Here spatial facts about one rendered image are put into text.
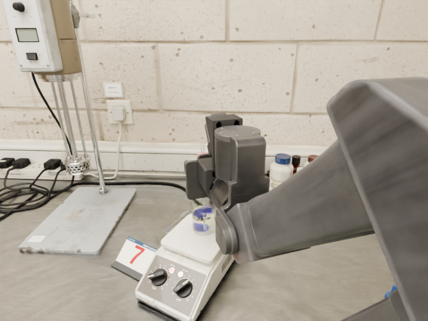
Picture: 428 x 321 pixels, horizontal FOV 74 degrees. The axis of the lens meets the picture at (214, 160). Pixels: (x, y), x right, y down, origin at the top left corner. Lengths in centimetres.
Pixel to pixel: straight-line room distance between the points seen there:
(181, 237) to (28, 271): 35
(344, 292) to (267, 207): 45
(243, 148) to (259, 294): 38
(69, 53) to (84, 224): 43
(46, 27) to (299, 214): 60
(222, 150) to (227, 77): 65
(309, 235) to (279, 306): 42
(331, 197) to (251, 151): 16
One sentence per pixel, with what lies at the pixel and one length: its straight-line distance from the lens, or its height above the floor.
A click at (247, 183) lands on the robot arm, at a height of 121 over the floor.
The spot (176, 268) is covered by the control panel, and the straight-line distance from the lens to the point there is 59.
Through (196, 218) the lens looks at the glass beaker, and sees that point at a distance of 59.
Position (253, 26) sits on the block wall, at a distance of 97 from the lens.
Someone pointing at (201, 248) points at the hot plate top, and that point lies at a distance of 59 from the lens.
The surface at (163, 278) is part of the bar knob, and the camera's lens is 59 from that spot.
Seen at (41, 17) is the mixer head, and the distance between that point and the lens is 69.
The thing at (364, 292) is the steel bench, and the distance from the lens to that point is 70.
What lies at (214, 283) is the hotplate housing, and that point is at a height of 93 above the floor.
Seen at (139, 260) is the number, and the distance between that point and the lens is 68.
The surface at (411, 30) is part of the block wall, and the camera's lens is 110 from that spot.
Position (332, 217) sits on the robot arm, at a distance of 18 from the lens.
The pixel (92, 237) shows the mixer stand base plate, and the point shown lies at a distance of 80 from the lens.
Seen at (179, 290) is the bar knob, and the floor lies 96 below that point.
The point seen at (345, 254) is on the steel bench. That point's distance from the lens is 77.
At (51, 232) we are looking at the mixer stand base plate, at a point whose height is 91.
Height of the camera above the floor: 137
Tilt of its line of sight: 24 degrees down
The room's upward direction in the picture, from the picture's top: straight up
